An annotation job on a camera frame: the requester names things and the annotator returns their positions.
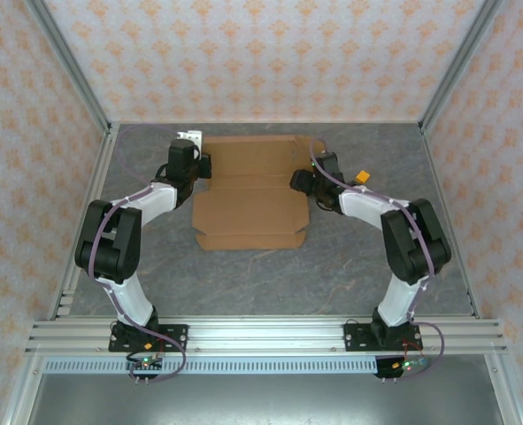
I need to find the long aluminium mounting rail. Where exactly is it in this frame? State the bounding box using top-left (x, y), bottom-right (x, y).
top-left (25, 316), bottom-right (508, 355)

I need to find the slotted grey cable duct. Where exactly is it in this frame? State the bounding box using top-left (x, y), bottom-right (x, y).
top-left (43, 358), bottom-right (380, 375)

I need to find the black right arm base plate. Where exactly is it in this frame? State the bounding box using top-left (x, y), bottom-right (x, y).
top-left (343, 322), bottom-right (421, 353)

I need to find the brown cardboard box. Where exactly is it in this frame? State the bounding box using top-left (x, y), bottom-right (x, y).
top-left (191, 135), bottom-right (319, 251)

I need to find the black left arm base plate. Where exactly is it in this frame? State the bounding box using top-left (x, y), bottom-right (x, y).
top-left (108, 324), bottom-right (189, 353)

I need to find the aluminium side rail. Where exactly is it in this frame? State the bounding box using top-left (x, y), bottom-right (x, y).
top-left (419, 123), bottom-right (481, 320)
top-left (48, 123), bottom-right (120, 320)

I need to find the aluminium frame post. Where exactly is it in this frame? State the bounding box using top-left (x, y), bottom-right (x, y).
top-left (24, 0), bottom-right (114, 134)
top-left (419, 0), bottom-right (505, 132)

